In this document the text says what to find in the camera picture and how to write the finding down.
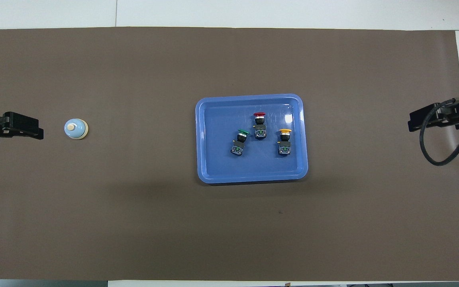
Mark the yellow push button switch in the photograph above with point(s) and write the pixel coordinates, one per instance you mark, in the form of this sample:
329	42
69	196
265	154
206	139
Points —
285	147

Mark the red push button switch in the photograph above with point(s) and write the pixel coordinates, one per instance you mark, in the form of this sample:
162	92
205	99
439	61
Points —
259	130

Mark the green push button switch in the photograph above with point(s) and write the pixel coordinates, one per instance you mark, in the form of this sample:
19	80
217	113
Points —
238	148

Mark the light blue desk bell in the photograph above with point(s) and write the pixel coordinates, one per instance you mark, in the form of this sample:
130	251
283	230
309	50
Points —
76	129

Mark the blue plastic tray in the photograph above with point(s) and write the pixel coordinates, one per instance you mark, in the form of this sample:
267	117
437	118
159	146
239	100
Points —
221	167

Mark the brown table mat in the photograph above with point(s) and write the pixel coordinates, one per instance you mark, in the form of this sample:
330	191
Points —
134	219

